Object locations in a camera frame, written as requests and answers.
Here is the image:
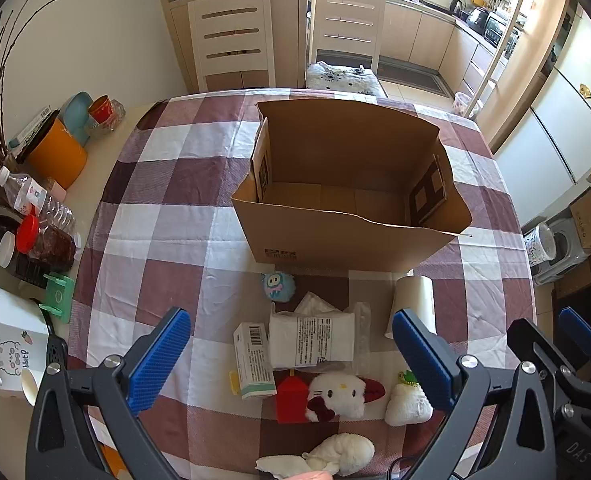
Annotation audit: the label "blue fluffy toy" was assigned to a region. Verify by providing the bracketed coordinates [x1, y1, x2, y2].
[260, 271, 297, 304]

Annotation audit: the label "cream desktop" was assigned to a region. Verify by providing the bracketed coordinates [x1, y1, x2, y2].
[0, 101, 162, 411]

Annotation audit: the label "white cat plush red bow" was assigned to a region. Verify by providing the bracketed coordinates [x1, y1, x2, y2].
[305, 371, 387, 422]

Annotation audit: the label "red-lidded jar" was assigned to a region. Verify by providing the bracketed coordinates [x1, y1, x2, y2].
[16, 213, 79, 272]

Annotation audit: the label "patterned white bin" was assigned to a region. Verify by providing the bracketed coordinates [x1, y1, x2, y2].
[522, 224, 557, 267]

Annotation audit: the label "printed chair cushion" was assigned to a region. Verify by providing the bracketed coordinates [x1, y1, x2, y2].
[304, 61, 382, 97]

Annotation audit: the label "dark countertop cooker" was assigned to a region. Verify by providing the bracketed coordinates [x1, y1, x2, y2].
[466, 6, 490, 31]

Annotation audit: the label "dark floor mat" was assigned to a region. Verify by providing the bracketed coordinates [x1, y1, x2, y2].
[377, 57, 452, 97]

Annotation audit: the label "checked tablecloth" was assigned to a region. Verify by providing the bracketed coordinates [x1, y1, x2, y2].
[70, 89, 539, 480]

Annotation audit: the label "white fluffy plush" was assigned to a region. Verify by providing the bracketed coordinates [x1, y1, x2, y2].
[303, 432, 376, 477]

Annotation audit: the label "white pack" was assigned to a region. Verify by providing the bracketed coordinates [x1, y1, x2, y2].
[266, 291, 372, 372]

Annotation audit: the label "black cable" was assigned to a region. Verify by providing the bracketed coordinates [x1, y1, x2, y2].
[384, 456, 419, 480]

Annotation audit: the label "green plastic holder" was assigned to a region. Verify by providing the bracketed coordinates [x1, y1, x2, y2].
[39, 271, 76, 324]

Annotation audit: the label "white slatted chair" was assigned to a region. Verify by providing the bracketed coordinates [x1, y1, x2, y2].
[308, 0, 387, 83]
[186, 0, 277, 94]

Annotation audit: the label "kitchen base cabinets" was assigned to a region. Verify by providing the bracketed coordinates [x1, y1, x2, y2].
[380, 0, 509, 98]

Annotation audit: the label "patterned wastebasket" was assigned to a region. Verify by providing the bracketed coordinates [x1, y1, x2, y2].
[452, 91, 477, 118]

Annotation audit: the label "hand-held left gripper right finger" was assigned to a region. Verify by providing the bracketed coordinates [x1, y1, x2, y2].
[392, 308, 559, 480]

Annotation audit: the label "grey stool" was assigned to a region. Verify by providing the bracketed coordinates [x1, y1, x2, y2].
[529, 216, 591, 287]

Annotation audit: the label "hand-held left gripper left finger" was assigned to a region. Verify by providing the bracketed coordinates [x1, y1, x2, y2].
[25, 306, 192, 480]

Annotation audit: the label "red house-shaped box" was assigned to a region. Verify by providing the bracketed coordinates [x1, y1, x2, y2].
[275, 370, 321, 424]

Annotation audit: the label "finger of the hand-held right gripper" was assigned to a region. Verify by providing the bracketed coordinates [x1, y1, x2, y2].
[506, 318, 591, 402]
[555, 306, 591, 376]

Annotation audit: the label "white refrigerator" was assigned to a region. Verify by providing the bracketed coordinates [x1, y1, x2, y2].
[490, 2, 591, 233]

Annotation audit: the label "clear glass cup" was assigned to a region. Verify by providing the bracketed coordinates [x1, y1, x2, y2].
[86, 100, 127, 134]

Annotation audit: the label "beige display cabinet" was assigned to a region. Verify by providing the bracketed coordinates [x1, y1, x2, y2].
[151, 0, 306, 93]

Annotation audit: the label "orange canister black lid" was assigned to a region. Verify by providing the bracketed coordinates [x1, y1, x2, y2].
[16, 110, 89, 189]

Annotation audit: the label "brown cardboard box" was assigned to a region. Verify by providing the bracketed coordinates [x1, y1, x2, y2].
[231, 99, 473, 273]

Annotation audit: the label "clear water bottle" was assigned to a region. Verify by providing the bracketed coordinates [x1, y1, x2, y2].
[0, 166, 77, 235]

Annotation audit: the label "red cup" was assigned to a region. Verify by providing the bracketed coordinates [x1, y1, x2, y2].
[88, 94, 113, 124]

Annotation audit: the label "white paper cup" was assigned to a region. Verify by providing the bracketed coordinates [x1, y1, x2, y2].
[384, 275, 436, 339]

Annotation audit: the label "white green carton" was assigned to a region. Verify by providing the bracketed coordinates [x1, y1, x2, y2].
[232, 321, 277, 401]

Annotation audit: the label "white cartoon-print box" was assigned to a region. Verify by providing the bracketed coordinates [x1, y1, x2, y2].
[0, 276, 52, 407]

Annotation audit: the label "white plush green leaf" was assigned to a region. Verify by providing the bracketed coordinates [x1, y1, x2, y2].
[384, 370, 435, 427]

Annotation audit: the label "white flat carton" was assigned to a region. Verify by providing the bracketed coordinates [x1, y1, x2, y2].
[6, 106, 59, 150]

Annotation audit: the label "toaster oven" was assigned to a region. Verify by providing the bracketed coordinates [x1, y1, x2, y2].
[483, 12, 510, 45]

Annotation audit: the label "small pink cup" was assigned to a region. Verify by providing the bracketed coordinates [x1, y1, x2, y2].
[42, 176, 68, 202]

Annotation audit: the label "dark bottle white cap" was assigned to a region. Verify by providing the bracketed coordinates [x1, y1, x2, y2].
[0, 232, 51, 290]

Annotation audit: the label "white tissue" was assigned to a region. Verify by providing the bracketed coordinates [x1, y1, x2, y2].
[255, 452, 336, 478]

